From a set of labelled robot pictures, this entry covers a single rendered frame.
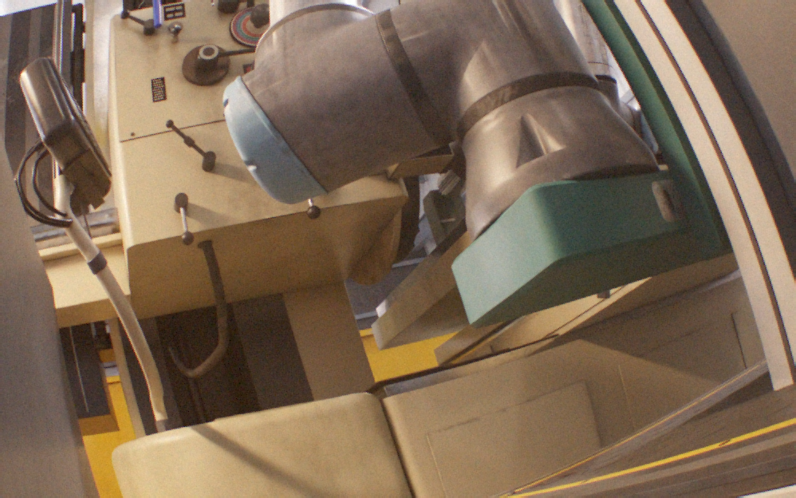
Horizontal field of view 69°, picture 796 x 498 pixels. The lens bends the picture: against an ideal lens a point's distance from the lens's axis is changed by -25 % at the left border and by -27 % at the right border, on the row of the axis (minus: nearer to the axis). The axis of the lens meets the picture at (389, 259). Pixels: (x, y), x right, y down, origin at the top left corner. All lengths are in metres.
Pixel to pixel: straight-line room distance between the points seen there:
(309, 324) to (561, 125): 1.95
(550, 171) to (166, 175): 1.40
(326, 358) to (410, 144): 1.81
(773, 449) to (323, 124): 0.48
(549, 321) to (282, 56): 1.52
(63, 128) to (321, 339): 1.45
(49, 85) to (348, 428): 1.08
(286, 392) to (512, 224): 1.87
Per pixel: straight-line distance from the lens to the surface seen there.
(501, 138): 0.58
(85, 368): 2.36
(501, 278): 0.57
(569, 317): 2.00
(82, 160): 1.38
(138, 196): 1.82
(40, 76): 1.39
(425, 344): 4.50
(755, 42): 0.42
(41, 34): 3.07
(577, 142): 0.56
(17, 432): 0.24
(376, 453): 1.77
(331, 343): 2.45
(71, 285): 2.04
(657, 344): 2.27
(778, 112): 0.41
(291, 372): 2.39
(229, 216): 1.81
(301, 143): 0.65
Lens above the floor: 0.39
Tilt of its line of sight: 16 degrees up
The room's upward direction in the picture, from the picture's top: 18 degrees counter-clockwise
